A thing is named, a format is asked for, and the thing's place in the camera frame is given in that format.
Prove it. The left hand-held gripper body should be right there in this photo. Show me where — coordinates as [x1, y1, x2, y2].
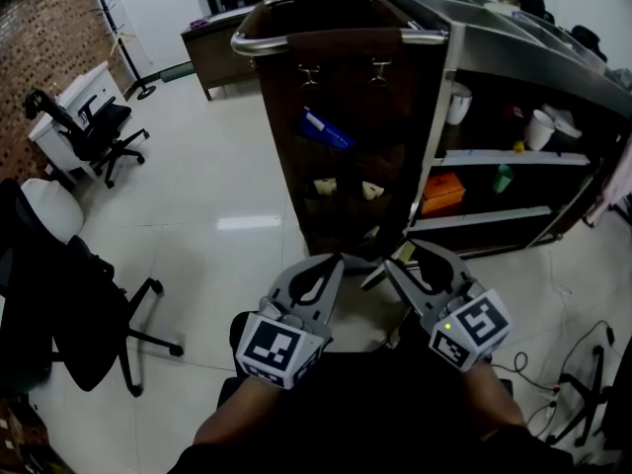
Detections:
[235, 297, 333, 390]

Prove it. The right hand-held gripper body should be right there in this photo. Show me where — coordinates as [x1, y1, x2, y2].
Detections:
[418, 279, 513, 372]

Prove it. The person's right forearm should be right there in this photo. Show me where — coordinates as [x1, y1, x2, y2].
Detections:
[461, 360, 525, 441]

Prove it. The person's left forearm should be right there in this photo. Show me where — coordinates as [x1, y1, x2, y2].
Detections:
[193, 375, 282, 446]

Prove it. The dark brown fabric cart bag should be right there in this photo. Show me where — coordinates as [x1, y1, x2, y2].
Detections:
[241, 0, 448, 261]

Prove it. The steel housekeeping cart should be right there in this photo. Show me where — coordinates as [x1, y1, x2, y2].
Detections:
[230, 0, 632, 271]

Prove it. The orange box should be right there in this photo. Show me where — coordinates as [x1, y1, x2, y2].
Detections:
[421, 172, 467, 216]

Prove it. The green cup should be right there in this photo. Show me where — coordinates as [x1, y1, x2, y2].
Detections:
[492, 164, 515, 195]

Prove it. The person's black clothing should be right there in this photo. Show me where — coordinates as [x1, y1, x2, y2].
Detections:
[167, 311, 577, 474]

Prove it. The black chair base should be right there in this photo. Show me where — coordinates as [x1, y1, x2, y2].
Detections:
[545, 336, 632, 451]

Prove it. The blue packet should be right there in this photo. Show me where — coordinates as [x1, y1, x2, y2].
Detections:
[299, 108, 356, 151]

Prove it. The white paper cup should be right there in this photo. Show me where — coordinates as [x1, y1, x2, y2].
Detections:
[523, 109, 557, 151]

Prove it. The white hanging cup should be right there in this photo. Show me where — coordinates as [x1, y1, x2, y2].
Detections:
[446, 82, 474, 126]

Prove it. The pink cloth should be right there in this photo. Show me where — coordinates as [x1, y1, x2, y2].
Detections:
[582, 130, 632, 226]

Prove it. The stack of white dishes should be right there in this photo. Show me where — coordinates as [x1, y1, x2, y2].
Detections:
[541, 102, 584, 140]

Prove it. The large black office chair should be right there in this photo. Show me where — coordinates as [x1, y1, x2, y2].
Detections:
[0, 178, 185, 398]

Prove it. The green rolled mat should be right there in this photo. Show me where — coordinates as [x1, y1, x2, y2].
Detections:
[160, 61, 197, 84]

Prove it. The black office chair with headrest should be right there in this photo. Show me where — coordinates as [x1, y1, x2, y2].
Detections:
[24, 89, 150, 190]

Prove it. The dark wooden desk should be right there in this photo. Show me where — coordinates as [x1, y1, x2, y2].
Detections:
[180, 5, 261, 102]

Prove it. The white round bin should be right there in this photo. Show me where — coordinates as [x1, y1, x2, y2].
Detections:
[20, 178, 85, 245]

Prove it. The black bag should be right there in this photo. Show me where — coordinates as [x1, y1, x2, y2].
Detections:
[571, 25, 608, 63]

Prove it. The black coat rack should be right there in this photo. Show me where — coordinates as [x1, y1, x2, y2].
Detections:
[88, 0, 157, 101]

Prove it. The white desk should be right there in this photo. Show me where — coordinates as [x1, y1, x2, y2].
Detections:
[28, 60, 127, 187]

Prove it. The black floor cable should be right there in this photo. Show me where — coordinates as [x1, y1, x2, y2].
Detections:
[491, 319, 616, 404]

